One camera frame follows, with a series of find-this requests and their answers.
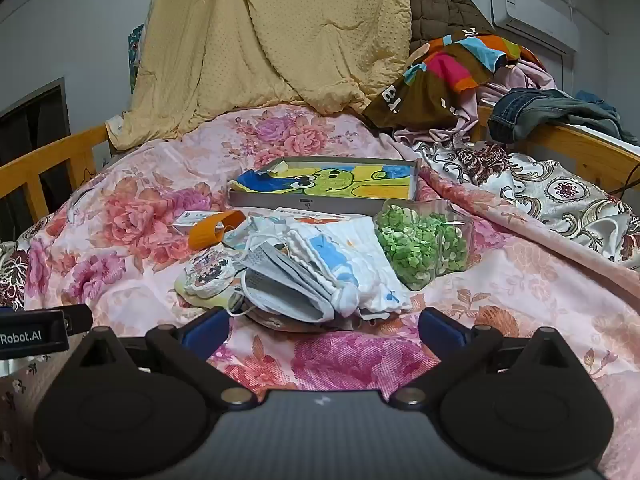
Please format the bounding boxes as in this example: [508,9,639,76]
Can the cream damask satin blanket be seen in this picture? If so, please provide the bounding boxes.
[412,140,640,273]

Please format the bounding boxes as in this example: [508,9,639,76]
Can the wall poster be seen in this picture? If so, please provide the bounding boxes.
[127,22,146,93]

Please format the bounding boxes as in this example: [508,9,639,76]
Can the small white box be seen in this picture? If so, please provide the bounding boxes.
[172,209,221,233]

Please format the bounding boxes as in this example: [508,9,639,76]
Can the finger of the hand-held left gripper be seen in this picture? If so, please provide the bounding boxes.
[62,304,94,335]

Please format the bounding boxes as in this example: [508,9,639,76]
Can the glass jar of green paper stars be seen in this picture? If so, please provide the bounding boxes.
[374,199,473,291]

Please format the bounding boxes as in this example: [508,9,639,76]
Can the grey face mask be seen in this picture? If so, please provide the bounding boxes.
[245,242,313,301]
[240,270,336,322]

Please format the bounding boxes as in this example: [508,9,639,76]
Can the blue jeans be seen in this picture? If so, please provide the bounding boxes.
[487,87,626,146]

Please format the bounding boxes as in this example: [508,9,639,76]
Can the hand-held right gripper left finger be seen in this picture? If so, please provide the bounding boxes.
[75,306,258,407]

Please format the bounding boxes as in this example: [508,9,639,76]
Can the white air conditioner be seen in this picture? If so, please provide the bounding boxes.
[490,0,581,56]

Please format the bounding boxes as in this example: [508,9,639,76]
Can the brown colourful striped shirt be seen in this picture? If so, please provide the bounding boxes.
[362,30,541,131]

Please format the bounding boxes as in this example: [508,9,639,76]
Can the yellow dotted quilt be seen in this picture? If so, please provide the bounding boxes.
[107,0,416,151]

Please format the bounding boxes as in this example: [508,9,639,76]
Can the grey metal tray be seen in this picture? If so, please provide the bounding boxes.
[227,156,421,211]

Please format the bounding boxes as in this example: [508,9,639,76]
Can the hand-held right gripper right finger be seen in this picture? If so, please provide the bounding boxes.
[387,306,573,408]

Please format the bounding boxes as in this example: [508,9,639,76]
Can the orange white medicine box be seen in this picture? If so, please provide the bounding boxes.
[272,206,351,223]

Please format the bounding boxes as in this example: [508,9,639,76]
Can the brown quilted jacket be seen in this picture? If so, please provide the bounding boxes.
[407,0,496,56]

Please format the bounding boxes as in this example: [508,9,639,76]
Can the pink floral bedsheet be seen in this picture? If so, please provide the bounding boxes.
[0,102,640,480]

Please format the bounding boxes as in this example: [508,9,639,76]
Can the dark window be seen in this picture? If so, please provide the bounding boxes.
[0,77,69,233]

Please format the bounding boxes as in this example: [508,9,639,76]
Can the round cartoon print pouch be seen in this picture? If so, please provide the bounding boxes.
[174,249,243,311]

